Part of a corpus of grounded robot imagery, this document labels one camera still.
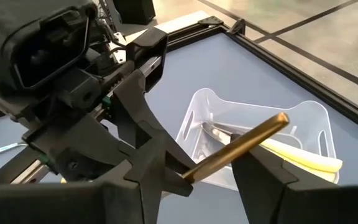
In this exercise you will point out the clear plastic bin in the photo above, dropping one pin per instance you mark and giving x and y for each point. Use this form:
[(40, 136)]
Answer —
[(244, 107)]

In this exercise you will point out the black frame bracket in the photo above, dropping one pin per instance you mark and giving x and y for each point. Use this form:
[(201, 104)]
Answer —
[(238, 27)]

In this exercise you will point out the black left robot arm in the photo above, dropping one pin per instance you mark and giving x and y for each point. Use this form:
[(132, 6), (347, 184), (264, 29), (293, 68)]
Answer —
[(135, 11)]

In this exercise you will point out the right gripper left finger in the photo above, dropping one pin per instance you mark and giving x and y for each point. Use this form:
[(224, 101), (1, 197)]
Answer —
[(73, 205)]

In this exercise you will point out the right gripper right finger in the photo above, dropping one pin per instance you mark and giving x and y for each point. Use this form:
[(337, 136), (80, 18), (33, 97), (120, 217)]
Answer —
[(275, 202)]

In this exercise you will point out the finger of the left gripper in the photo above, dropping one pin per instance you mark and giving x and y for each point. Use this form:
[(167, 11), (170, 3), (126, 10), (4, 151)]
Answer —
[(89, 146), (135, 109)]

